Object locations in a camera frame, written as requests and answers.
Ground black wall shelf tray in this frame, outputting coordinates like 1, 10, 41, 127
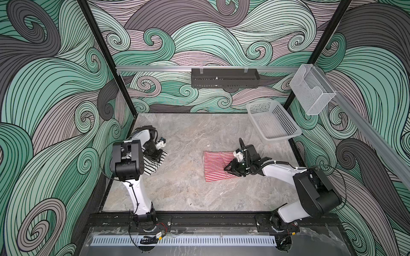
191, 68, 261, 90

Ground black frame post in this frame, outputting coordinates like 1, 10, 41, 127
77, 0, 138, 118
284, 1, 351, 111

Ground white slotted cable duct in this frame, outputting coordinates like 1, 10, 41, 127
90, 235, 277, 247

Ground aluminium rail back wall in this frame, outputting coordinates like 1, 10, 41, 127
115, 65, 299, 73

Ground white plastic laundry basket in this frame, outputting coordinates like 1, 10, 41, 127
246, 99, 302, 144

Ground red white striped tank top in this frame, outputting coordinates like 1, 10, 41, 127
204, 151, 237, 182

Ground clear plastic wall bin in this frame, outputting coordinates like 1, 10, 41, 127
290, 64, 336, 116

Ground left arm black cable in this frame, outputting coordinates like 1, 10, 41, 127
99, 140, 142, 250

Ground aluminium rail right wall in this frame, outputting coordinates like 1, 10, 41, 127
317, 68, 410, 187

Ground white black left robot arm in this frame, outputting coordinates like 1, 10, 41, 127
110, 125, 168, 228

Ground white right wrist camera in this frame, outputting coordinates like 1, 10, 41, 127
233, 149, 245, 163

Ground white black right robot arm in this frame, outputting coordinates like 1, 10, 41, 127
224, 139, 342, 230

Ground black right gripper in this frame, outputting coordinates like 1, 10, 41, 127
223, 158, 251, 176

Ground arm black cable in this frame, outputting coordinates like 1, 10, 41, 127
238, 138, 348, 212
99, 140, 142, 250

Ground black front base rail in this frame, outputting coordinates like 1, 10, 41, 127
86, 211, 341, 234

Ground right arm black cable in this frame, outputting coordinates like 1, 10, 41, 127
238, 138, 348, 212

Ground black frame post right rear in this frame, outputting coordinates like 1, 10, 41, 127
284, 1, 351, 111

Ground black frame post left rear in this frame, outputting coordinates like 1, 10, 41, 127
77, 0, 138, 118

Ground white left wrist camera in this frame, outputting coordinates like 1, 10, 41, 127
155, 137, 166, 150

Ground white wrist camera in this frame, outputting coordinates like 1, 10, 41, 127
233, 149, 245, 163
155, 137, 166, 150

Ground aluminium rail wall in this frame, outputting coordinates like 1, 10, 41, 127
115, 65, 299, 73
317, 68, 410, 187

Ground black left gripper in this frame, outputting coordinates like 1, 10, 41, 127
142, 142, 163, 163

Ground black white striped tank top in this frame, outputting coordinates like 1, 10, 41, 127
144, 151, 168, 176

